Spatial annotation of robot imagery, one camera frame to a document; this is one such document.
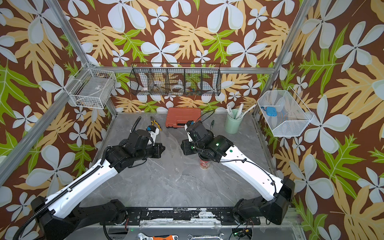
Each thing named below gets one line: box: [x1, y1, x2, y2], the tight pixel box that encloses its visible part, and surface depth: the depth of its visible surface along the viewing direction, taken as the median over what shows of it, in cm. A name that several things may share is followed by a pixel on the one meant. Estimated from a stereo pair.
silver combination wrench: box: [187, 233, 225, 240], surface depth 70 cm
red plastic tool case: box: [165, 107, 202, 128], surface depth 117 cm
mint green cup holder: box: [224, 109, 243, 134], surface depth 104 cm
